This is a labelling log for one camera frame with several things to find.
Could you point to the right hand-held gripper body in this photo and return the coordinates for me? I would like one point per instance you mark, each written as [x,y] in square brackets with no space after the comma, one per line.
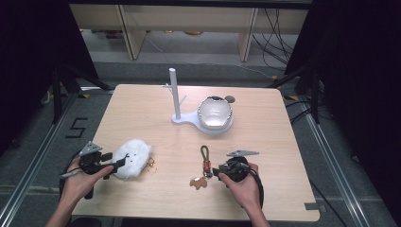
[237,168]

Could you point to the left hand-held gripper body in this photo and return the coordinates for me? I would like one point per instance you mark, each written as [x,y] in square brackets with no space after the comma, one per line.
[90,160]

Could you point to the white stand with hooks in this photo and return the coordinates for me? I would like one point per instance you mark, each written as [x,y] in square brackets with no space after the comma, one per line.
[189,118]

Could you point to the person's right hand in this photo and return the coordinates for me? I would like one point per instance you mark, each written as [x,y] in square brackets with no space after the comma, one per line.
[246,189]

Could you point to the person's left hand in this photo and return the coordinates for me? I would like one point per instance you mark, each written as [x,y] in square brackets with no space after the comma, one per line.
[78,186]

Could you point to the dark round disc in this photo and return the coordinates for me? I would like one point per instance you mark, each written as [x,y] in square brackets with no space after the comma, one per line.
[230,99]

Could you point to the black tripod stand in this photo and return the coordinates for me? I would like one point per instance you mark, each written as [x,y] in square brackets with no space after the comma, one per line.
[310,85]
[67,85]

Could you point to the grey tape patch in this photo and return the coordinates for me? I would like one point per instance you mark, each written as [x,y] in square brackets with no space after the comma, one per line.
[312,206]

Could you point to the yellow object under shelf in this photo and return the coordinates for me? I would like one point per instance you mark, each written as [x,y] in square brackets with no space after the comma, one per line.
[193,32]

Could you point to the light wooden shelf unit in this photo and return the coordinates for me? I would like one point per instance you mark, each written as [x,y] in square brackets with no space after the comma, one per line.
[189,19]

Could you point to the aluminium floor rail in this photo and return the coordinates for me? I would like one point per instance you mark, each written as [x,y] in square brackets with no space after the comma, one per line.
[34,164]
[334,164]

